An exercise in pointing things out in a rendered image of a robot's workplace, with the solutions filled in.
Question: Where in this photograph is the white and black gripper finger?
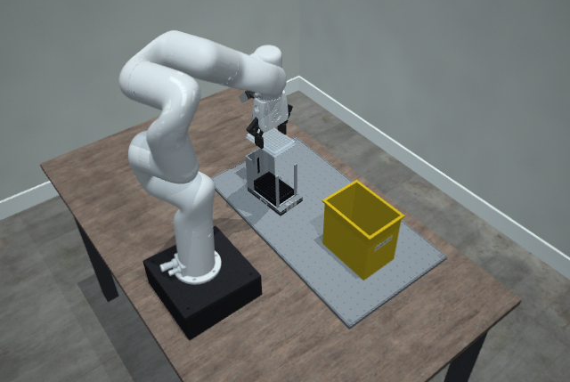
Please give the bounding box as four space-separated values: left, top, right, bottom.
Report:
278 104 293 135
246 117 264 149

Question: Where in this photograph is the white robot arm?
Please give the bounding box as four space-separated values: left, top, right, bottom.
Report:
119 30 287 284

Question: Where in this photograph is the yellow open-top bin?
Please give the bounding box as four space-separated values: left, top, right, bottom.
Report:
322 180 405 280

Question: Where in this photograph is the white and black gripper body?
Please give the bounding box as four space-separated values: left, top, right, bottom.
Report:
253 90 289 132

